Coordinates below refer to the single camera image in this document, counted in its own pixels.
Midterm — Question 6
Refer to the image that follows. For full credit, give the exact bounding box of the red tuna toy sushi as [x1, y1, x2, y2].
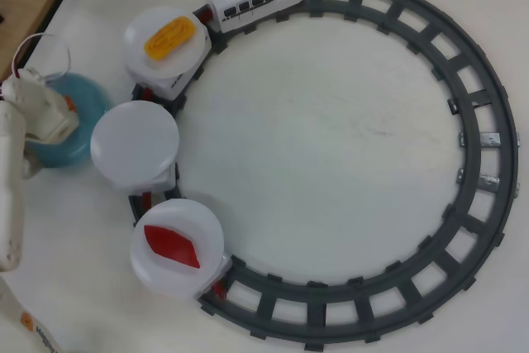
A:
[143, 224, 202, 270]

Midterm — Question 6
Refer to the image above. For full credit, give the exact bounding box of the white carton orange logo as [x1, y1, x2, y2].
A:
[0, 276, 63, 353]

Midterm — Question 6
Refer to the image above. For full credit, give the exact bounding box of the blue round dish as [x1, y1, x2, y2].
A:
[22, 73, 112, 169]

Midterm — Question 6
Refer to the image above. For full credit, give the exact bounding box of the white moving gripper finger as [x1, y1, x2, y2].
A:
[24, 120, 80, 144]

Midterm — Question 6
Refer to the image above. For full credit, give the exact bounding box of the white fixed gripper finger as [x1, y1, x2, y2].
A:
[43, 86, 80, 130]

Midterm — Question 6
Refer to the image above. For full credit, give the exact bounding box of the yellow egg toy sushi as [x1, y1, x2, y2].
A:
[143, 16, 198, 60]

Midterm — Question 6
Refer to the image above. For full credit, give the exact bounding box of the red and white servo cable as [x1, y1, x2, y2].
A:
[11, 32, 72, 81]

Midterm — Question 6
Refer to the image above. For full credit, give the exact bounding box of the grey circular toy train track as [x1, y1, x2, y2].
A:
[127, 0, 520, 350]

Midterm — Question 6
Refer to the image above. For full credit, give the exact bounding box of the white plate train wagon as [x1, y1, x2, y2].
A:
[122, 5, 212, 102]
[129, 198, 232, 299]
[89, 100, 181, 195]

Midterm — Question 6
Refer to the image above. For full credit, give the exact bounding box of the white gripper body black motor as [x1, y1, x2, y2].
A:
[2, 68, 55, 139]

